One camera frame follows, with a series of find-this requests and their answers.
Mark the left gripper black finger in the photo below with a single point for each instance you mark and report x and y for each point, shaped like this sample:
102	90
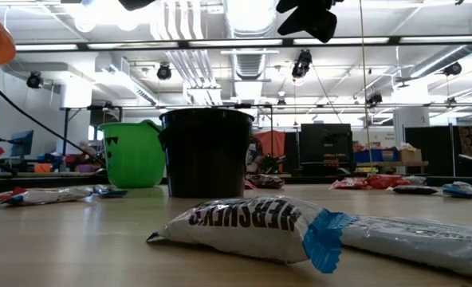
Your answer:
136	4

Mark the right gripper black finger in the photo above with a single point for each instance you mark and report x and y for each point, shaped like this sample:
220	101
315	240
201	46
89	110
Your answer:
309	26

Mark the brown Snickers candy bar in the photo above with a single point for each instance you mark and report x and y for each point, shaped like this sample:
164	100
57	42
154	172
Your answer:
415	190
266	181

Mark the black ceiling spotlight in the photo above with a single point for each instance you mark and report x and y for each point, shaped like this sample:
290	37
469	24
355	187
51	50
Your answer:
164	71
374	98
34	79
453	68
301	64

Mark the black large screen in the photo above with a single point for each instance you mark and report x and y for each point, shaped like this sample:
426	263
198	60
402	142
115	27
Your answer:
325	139

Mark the orange fabric panel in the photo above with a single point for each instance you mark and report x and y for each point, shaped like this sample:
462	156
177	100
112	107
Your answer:
272	141

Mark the blue storage bin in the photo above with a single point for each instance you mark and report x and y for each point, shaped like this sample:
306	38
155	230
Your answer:
371	156

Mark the black metal gantry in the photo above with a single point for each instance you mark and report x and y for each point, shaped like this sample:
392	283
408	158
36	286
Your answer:
66	131

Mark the green plastic face bucket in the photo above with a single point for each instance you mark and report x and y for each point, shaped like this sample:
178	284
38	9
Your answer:
132	159

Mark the wooden table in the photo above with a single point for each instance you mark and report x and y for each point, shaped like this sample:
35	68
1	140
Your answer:
391	163

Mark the cardboard box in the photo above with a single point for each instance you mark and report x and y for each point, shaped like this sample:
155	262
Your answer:
411	155

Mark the black plastic bucket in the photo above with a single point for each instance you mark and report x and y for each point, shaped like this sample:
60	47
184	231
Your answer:
206	155

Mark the black partition panel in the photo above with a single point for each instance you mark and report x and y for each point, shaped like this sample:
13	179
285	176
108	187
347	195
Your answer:
435	147

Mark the grey computer monitor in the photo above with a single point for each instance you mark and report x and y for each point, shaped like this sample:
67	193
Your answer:
22	143

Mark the black office chair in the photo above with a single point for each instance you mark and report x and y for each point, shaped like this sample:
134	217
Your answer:
469	165

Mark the silver ventilation duct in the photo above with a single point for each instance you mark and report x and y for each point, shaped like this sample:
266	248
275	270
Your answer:
250	64

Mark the black aluminium table frame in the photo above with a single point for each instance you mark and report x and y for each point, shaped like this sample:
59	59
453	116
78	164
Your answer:
319	180

